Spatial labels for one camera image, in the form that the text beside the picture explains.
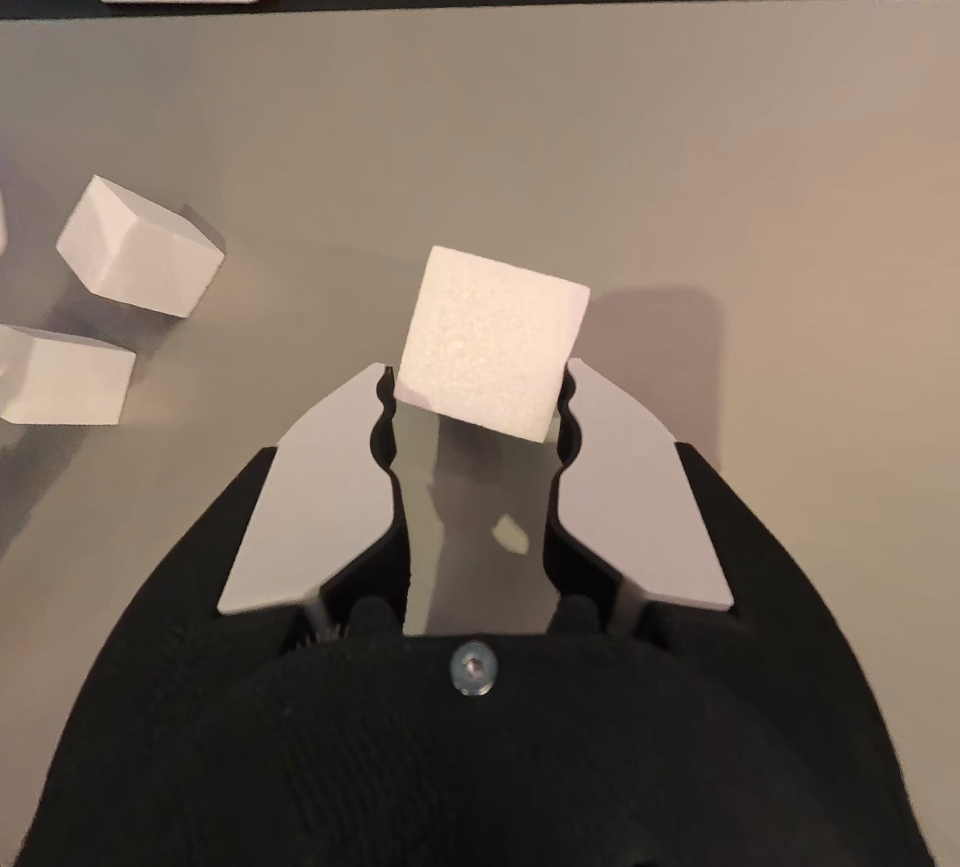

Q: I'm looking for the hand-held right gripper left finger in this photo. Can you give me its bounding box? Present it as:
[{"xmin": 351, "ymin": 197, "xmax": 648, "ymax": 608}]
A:
[{"xmin": 217, "ymin": 360, "xmax": 412, "ymax": 637}]

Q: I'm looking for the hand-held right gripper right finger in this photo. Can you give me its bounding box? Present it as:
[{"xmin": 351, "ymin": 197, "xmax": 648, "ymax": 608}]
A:
[{"xmin": 546, "ymin": 357, "xmax": 735, "ymax": 639}]

